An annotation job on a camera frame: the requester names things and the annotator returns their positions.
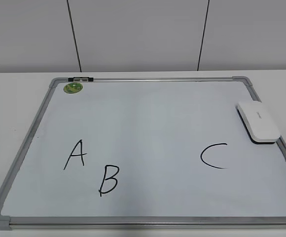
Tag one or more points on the white whiteboard eraser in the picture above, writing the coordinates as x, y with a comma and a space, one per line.
260, 125

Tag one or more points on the grey framed whiteboard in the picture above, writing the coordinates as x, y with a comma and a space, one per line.
139, 153

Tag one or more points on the green round magnet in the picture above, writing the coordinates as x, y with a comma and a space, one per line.
73, 88

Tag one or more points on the black silver frame clip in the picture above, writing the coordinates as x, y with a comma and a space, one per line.
86, 79

